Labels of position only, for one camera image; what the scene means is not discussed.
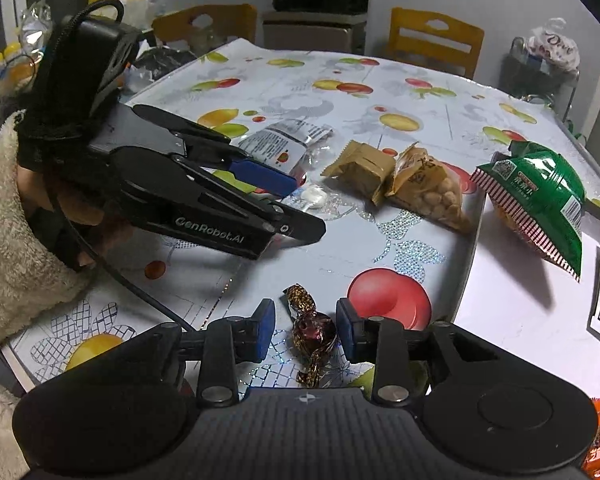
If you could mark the shallow white cardboard box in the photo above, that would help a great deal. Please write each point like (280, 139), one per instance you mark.
(520, 310)

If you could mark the grey cabinet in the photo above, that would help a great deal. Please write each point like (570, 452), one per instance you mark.
(310, 32)

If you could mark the clear edged snack packet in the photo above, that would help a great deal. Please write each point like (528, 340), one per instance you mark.
(275, 142)

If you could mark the fruit print tablecloth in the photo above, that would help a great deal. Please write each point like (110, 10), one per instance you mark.
(330, 260)

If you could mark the wooden chair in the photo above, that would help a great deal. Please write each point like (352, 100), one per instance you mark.
(205, 17)
(435, 42)

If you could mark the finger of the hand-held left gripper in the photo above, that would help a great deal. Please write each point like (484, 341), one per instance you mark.
(265, 177)
(300, 230)

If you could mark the dark red candy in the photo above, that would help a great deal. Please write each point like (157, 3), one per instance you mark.
(312, 330)

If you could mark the clear bag of round nuts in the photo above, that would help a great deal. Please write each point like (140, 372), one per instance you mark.
(435, 190)

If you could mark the yellow bottles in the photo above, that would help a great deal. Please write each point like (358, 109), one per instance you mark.
(10, 62)

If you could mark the green striped snack bag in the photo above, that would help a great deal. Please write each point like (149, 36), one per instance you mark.
(535, 200)

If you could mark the small brown snack packet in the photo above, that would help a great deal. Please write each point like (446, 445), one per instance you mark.
(360, 167)

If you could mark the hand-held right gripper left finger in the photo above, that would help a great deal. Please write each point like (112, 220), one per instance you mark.
(265, 332)

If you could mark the clear plastic bag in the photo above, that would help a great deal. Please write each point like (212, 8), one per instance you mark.
(35, 22)

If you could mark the clear glass jar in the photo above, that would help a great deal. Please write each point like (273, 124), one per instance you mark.
(207, 36)

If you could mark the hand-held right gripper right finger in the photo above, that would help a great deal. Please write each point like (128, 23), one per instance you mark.
(345, 332)

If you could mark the person's left forearm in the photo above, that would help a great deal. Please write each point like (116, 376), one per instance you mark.
(10, 260)

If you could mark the small clear candy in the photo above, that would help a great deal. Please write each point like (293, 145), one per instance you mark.
(314, 196)

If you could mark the person's left hand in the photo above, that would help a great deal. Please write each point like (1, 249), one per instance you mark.
(80, 207)

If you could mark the white plastic bag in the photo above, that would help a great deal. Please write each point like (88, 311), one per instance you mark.
(555, 45)

